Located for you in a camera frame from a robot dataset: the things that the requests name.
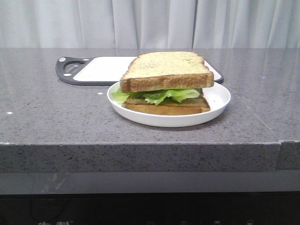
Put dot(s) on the green lettuce leaf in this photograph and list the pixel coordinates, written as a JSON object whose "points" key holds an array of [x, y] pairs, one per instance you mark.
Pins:
{"points": [[158, 97]]}

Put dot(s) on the toast bread slice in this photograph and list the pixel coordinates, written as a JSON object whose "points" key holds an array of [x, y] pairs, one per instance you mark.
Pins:
{"points": [[166, 70], [190, 106]]}

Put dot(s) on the white round plate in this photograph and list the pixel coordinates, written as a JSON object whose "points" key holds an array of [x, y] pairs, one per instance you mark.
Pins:
{"points": [[217, 97]]}

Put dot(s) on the white cutting board grey rim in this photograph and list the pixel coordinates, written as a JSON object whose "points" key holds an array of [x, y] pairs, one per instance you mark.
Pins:
{"points": [[103, 71]]}

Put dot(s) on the grey curtain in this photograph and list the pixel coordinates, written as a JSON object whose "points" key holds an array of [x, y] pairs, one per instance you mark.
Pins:
{"points": [[150, 24]]}

